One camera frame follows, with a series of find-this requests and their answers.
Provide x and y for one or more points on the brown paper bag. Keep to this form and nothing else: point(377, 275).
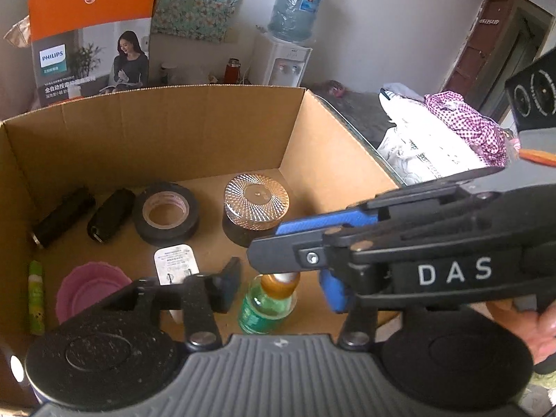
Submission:
point(19, 32)

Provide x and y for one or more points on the pink checked cloth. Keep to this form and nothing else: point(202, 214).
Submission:
point(469, 126)

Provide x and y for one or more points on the floral cloth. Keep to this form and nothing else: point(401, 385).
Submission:
point(195, 0)

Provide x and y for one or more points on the black cylinder flashlight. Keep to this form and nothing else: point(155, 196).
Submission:
point(65, 217)

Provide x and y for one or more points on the brown wooden door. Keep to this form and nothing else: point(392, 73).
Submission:
point(482, 43)

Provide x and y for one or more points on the white plug charger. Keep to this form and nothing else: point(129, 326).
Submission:
point(173, 263)

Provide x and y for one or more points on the pink silicone cup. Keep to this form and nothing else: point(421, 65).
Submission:
point(87, 291)

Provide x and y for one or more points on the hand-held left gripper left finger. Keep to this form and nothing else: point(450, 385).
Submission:
point(232, 282)

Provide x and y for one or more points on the orange packet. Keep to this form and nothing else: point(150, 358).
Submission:
point(538, 155)

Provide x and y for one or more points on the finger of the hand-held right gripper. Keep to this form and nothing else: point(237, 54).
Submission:
point(278, 254)
point(312, 222)

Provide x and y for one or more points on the person's right hand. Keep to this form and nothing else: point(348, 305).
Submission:
point(530, 334)

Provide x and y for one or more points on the red thermos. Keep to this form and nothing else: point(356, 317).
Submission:
point(233, 71)

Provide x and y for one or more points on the white water dispenser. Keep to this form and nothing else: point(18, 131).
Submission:
point(286, 61)

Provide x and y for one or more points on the orange printed appliance box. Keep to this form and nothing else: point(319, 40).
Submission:
point(87, 0)

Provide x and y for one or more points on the dark jar with gold lid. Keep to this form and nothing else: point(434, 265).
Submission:
point(256, 195)

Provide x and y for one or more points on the black speaker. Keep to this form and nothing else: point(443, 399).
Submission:
point(532, 95)

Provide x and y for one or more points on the black tape roll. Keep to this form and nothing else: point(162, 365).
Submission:
point(143, 230)

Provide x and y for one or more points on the green glue stick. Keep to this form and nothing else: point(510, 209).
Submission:
point(37, 299)

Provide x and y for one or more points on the large printed cardboard box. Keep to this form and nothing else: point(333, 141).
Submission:
point(130, 139)

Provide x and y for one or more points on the white packaged bedding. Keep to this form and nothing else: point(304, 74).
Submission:
point(412, 156)

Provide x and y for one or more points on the black car key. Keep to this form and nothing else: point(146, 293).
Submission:
point(110, 215)

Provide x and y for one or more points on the blue water jug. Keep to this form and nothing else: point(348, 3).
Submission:
point(295, 8)

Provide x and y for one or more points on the green dropper bottle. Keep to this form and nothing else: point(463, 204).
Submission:
point(260, 308)

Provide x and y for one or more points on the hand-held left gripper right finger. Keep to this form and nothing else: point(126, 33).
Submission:
point(332, 291)

